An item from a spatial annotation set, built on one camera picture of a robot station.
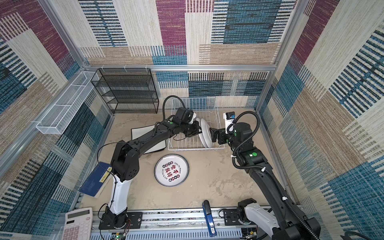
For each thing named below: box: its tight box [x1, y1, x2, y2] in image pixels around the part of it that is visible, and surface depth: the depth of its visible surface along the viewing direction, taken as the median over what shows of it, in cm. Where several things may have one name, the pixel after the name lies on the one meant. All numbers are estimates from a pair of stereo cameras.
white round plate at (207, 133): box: [200, 118, 213, 149], surface depth 91 cm
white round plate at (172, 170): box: [154, 154, 190, 188], surface depth 90 cm
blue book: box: [79, 161, 113, 199], surface depth 87 cm
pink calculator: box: [62, 207, 94, 240], surface depth 73 cm
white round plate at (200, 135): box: [196, 117, 208, 148], surface depth 88 cm
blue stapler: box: [202, 200, 217, 237], surface depth 73 cm
